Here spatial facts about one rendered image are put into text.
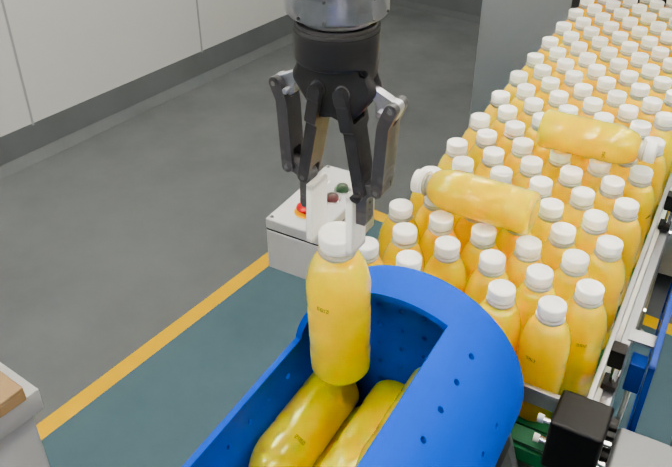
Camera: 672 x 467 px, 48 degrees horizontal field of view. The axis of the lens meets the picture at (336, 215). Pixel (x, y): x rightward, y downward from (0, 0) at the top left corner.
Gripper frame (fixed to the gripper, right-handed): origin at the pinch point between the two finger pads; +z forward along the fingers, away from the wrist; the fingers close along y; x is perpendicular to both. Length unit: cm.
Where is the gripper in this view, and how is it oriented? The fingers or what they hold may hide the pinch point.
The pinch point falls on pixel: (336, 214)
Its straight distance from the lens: 74.7
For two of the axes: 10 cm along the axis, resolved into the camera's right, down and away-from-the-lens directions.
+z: 0.0, 8.3, 5.6
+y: 8.7, 2.8, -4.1
